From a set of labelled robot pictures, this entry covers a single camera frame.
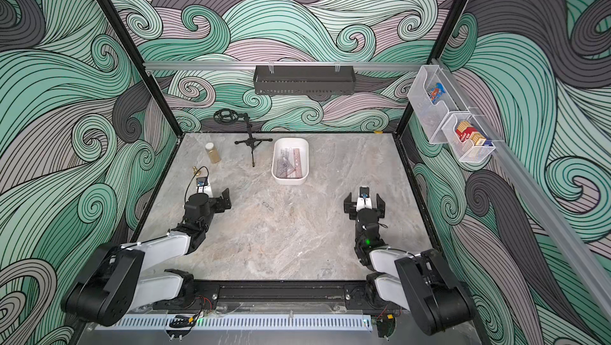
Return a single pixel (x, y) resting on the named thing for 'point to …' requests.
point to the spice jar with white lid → (213, 153)
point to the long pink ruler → (297, 166)
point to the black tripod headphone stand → (229, 117)
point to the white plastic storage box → (290, 160)
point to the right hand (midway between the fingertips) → (369, 197)
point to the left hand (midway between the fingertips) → (215, 188)
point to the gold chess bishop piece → (198, 173)
